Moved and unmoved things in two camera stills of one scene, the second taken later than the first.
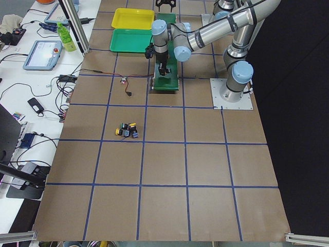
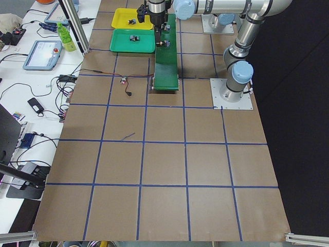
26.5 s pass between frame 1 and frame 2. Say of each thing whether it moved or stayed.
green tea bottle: stayed
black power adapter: stayed
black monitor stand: stayed
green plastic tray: stayed
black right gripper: moved
